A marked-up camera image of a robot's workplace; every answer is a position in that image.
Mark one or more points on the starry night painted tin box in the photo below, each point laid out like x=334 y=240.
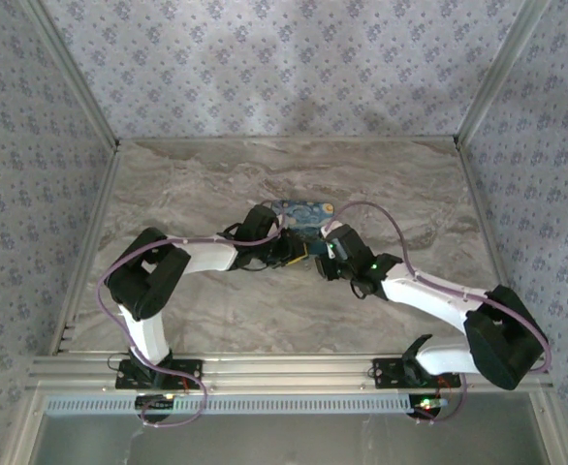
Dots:
x=303 y=220

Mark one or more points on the aluminium mounting rail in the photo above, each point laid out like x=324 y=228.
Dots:
x=284 y=370

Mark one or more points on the aluminium frame post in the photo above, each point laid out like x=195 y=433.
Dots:
x=71 y=68
x=502 y=68

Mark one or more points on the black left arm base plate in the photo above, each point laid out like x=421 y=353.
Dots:
x=187 y=375

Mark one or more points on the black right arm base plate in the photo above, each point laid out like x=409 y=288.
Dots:
x=390 y=375

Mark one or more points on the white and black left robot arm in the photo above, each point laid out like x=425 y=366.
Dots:
x=143 y=276

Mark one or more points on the black control board with LED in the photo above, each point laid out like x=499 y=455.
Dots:
x=155 y=403
x=427 y=406

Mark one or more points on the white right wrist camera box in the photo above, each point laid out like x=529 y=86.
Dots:
x=331 y=233

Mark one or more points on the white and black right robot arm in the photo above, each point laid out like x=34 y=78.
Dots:
x=502 y=334

